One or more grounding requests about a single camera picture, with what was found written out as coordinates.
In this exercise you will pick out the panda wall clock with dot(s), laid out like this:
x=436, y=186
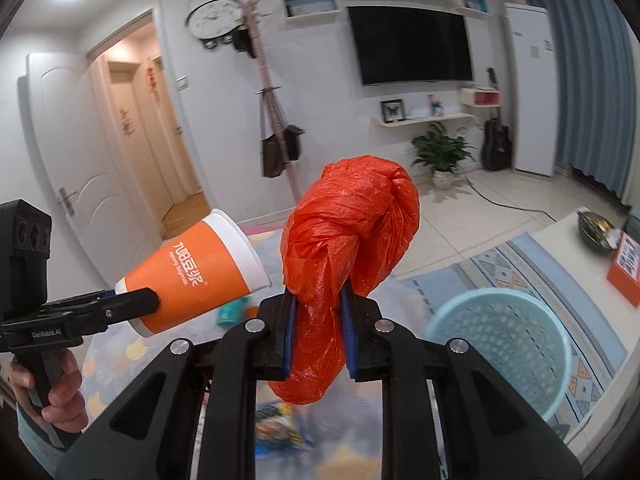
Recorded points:
x=212, y=15

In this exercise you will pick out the scale-patterned tablecloth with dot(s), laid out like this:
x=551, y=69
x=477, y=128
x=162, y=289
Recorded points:
x=125, y=365

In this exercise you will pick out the metal bowl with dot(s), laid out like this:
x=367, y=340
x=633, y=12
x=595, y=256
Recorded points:
x=597, y=230

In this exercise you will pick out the black hanging bag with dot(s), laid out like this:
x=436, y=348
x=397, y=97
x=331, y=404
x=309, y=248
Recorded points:
x=294, y=142

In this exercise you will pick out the blue-lined box shelf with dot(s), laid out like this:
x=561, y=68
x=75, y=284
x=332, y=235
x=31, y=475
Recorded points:
x=310, y=5

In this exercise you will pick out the low white wall shelf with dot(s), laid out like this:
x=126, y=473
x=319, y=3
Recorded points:
x=425, y=119

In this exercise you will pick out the framed butterfly picture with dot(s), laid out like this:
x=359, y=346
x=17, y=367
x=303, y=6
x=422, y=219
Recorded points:
x=392, y=110

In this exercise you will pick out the white coffee table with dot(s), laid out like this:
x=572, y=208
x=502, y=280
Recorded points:
x=565, y=255

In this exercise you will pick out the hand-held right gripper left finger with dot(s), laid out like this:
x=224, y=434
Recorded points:
x=288, y=332

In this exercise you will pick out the blue curtain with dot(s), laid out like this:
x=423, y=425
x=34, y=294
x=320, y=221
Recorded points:
x=595, y=75

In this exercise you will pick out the white light switch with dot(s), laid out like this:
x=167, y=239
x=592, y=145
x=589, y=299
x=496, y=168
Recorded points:
x=182, y=83

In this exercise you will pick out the blue patterned rug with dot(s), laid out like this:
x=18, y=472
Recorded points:
x=500, y=265

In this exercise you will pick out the red wall hanging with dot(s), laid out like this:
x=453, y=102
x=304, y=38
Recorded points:
x=151, y=82

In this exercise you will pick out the black acoustic guitar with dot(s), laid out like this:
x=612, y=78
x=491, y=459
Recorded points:
x=496, y=145

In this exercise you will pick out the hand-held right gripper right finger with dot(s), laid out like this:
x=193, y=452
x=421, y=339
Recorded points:
x=349, y=335

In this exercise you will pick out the orange paper cup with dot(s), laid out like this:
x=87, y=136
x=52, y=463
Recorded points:
x=195, y=270

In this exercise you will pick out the white door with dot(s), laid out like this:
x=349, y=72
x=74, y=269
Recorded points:
x=75, y=160

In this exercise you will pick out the light blue plastic basket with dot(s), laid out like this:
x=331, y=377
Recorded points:
x=505, y=345

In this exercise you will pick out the person's left forearm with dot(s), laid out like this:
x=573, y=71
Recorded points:
x=32, y=440

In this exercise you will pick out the teal snack packet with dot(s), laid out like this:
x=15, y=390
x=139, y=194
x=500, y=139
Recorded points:
x=235, y=311

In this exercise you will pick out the colourful snack packet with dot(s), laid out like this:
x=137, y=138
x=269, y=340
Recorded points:
x=280, y=427

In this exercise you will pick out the wall-mounted television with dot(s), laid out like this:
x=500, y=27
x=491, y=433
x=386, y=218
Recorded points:
x=410, y=45

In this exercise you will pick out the person's left hand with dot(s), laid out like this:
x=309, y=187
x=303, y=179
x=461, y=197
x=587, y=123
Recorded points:
x=70, y=395

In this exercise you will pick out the black hanging hat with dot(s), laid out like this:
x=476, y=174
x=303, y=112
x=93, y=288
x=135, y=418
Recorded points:
x=245, y=40

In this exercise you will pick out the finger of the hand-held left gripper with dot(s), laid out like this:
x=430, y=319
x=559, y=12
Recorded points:
x=132, y=305

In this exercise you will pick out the small shelf figurine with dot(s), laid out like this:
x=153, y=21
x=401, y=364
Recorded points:
x=436, y=108

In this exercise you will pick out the red and white box shelf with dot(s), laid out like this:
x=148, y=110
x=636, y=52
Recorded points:
x=482, y=97

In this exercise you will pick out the white refrigerator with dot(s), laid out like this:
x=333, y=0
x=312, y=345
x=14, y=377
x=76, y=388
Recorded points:
x=530, y=90

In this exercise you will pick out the potted green plant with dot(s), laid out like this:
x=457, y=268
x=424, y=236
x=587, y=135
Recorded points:
x=440, y=150

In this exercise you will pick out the pink coat rack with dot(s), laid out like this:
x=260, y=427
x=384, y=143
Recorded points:
x=270, y=95

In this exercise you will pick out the orange box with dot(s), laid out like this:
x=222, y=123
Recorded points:
x=625, y=265

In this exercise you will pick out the orange plastic bag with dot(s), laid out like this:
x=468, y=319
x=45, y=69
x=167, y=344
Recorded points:
x=350, y=220

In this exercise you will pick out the brown hanging bag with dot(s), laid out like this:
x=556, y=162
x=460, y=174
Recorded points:
x=272, y=157

